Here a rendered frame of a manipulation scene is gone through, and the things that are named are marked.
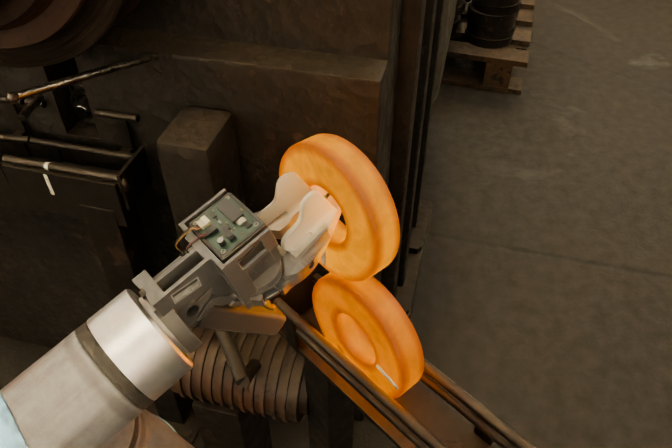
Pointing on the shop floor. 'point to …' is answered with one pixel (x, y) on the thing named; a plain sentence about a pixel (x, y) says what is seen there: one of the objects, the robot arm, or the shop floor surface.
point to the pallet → (492, 19)
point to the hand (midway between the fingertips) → (336, 196)
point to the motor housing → (290, 381)
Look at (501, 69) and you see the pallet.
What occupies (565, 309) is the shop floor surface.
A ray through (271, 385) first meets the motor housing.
